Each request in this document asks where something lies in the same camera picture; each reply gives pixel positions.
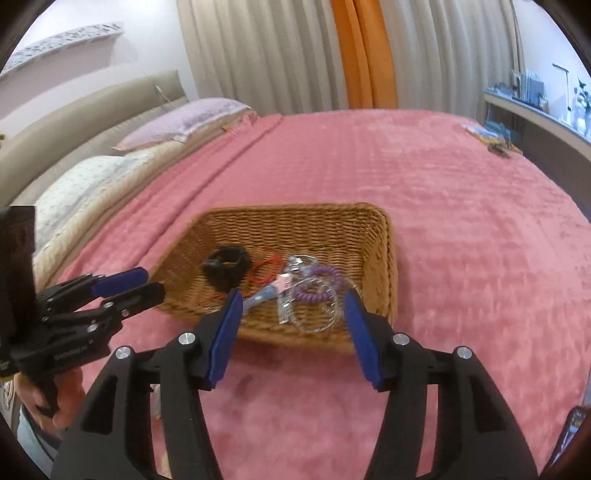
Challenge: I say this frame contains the white floral pillow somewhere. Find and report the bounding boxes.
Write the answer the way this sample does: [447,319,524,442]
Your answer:
[32,154,155,252]

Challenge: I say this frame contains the colourful booklet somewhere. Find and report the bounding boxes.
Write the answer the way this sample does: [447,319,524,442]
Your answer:
[463,122,509,141]

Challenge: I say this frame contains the row of upright books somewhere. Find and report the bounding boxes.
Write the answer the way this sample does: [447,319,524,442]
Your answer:
[509,69,550,112]

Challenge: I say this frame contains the clear bead bracelet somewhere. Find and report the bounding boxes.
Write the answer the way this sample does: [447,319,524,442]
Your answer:
[277,276,359,334]

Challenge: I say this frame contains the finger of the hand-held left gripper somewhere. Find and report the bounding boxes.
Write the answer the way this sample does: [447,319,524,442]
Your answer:
[41,282,167,340]
[39,268,149,306]

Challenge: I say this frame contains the beige curtain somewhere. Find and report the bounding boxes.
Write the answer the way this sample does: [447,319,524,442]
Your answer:
[175,0,354,114]
[379,0,525,114]

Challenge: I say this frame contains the person's light blue trousers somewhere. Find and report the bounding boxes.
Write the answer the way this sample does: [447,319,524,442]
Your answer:
[17,408,63,478]

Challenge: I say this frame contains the white vase with flowers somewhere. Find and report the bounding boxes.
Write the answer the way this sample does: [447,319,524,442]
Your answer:
[571,76,591,134]

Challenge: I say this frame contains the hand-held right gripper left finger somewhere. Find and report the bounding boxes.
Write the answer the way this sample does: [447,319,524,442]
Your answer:
[51,288,244,480]

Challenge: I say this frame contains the grey desk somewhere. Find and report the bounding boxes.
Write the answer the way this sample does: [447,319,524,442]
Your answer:
[484,89,591,163]

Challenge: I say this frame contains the purple pillow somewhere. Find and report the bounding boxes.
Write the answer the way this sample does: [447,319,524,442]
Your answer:
[113,97,252,152]

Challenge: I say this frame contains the white desk lamp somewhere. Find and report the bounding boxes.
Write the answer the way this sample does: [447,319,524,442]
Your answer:
[553,63,571,121]

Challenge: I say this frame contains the beige padded headboard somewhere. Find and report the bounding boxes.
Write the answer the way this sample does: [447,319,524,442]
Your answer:
[0,69,189,207]

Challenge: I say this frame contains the cream folded quilt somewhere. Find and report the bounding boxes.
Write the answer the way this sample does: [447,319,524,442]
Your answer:
[31,113,259,289]

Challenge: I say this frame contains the purple spiral hair tie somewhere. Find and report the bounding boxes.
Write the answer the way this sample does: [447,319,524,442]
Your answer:
[291,265,345,306]

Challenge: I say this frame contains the person's left hand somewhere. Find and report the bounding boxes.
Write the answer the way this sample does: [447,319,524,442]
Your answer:
[15,368,87,430]

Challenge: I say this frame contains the blue and silver hair clip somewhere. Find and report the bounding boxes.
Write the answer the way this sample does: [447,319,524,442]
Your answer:
[242,281,289,315]

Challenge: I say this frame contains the white patterned wall shelf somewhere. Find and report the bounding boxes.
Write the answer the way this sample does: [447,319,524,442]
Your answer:
[0,21,126,78]

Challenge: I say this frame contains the black wrist watch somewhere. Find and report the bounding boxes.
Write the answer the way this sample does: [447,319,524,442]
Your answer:
[202,246,253,292]

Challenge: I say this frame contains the pink fleece blanket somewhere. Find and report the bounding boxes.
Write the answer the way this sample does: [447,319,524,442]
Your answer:
[44,110,591,480]

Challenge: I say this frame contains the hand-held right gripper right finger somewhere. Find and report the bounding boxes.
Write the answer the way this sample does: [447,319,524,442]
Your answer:
[342,290,539,480]

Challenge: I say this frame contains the dark flat device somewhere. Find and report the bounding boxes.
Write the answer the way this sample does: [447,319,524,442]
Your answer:
[539,406,591,480]

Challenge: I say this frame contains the brown wicker basket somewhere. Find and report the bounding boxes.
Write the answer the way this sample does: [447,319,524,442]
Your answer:
[156,203,399,355]

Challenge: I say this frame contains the orange curtain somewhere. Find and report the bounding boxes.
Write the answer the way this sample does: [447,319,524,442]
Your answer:
[331,0,399,110]

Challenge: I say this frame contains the red cord bracelet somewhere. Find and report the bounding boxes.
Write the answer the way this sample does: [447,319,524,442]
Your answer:
[244,255,285,291]

